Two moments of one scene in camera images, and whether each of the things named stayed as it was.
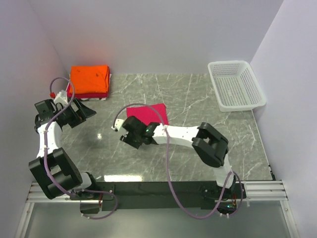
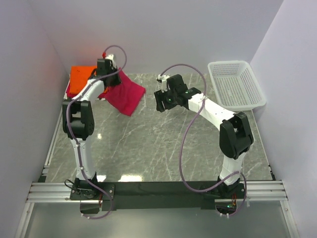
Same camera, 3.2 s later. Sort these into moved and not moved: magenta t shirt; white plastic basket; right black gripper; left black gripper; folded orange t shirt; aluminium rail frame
Moved: right black gripper; magenta t shirt; left black gripper
Not moved: white plastic basket; aluminium rail frame; folded orange t shirt
